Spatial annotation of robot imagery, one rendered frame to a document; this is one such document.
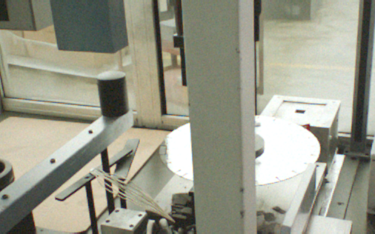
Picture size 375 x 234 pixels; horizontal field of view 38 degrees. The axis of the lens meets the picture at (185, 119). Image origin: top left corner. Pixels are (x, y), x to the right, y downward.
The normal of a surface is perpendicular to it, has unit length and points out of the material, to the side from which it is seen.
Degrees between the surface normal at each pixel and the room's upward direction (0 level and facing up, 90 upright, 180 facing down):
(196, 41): 90
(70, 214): 0
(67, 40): 90
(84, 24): 90
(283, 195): 0
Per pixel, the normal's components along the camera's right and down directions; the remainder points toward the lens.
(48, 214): -0.06, -0.92
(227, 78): -0.38, 0.39
